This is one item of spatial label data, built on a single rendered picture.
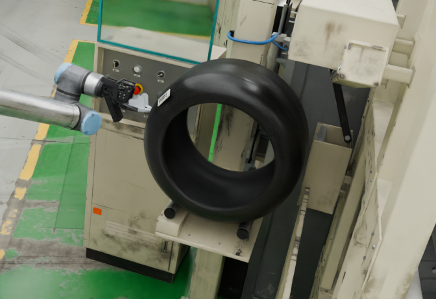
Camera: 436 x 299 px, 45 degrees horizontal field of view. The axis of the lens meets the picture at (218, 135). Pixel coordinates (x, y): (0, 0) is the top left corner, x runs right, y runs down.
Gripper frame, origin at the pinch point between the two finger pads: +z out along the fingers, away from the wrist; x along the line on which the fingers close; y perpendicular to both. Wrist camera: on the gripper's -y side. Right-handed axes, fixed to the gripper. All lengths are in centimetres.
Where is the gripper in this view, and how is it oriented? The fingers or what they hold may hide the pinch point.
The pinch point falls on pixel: (149, 111)
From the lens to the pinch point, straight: 194.8
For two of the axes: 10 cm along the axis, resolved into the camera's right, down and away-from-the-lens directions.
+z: 9.3, 3.5, -1.1
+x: 2.4, -3.8, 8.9
